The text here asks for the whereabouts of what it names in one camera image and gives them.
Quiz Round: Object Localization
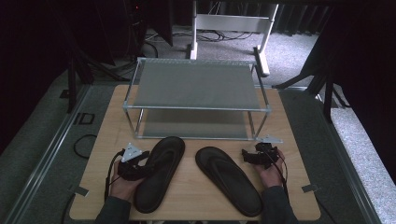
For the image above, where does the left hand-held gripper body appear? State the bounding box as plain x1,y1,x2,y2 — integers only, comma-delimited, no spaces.
117,142,145,182

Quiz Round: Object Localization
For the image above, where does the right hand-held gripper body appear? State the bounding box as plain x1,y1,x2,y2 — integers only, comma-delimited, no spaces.
253,134,284,170

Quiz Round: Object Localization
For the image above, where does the black flip-flop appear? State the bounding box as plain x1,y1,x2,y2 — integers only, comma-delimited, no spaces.
194,146,263,218
134,135,187,215

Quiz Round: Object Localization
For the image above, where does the grey two-tier shoe rack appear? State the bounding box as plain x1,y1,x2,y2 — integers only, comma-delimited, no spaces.
121,57,272,141

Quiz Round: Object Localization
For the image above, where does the person's right hand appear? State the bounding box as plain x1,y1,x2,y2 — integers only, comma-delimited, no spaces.
253,148,286,189

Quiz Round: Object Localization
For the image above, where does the person's left hand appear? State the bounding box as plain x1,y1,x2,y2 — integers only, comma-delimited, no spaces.
109,161,145,203

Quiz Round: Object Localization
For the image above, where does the grey tape piece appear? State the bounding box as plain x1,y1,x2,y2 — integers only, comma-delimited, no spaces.
68,185,91,198
301,183,321,193

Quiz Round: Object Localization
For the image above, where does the black metal stand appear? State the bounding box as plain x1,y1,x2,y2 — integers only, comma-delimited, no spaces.
66,55,95,115
273,69,351,123

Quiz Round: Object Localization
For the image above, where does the black rectangular bracket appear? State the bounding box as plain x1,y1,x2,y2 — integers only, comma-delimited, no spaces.
73,112,96,126

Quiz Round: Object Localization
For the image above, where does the bundle of floor cables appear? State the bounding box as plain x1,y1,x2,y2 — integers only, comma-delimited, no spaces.
144,28,257,43

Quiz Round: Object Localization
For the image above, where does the white table frame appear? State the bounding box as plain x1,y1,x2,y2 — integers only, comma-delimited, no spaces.
186,0,280,77

